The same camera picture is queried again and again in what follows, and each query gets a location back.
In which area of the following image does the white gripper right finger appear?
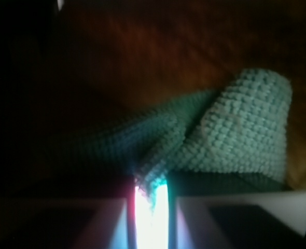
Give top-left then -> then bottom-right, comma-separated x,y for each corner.
167,173 -> 306,248

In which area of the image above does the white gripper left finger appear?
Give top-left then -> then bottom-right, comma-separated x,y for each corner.
0,178 -> 135,248

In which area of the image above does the light blue cloth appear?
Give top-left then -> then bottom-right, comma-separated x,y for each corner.
66,68 -> 293,205

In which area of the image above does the brown paper bag bin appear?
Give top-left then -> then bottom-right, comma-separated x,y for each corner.
0,1 -> 306,195

